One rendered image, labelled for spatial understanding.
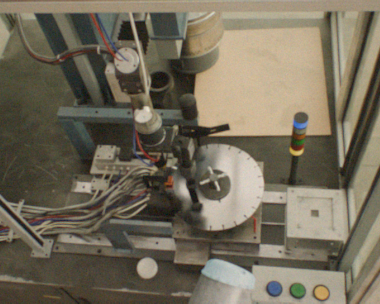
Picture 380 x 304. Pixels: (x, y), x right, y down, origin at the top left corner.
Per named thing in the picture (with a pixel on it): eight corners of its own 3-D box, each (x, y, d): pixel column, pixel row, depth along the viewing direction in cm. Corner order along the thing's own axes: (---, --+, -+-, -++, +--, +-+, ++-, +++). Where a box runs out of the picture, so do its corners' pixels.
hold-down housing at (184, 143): (199, 167, 153) (192, 132, 136) (195, 180, 151) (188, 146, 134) (182, 164, 154) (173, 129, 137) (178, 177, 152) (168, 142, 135)
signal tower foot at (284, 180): (303, 177, 183) (304, 173, 181) (303, 185, 182) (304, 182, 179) (280, 176, 185) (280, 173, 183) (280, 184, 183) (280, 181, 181)
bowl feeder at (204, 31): (229, 32, 228) (225, -32, 198) (223, 82, 212) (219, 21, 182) (165, 32, 233) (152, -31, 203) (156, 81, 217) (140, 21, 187)
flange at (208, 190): (237, 184, 162) (237, 180, 160) (214, 206, 159) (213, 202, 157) (215, 164, 167) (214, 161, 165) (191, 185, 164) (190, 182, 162)
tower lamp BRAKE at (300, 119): (307, 117, 152) (308, 111, 149) (307, 129, 150) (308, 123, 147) (292, 116, 153) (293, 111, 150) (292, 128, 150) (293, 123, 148)
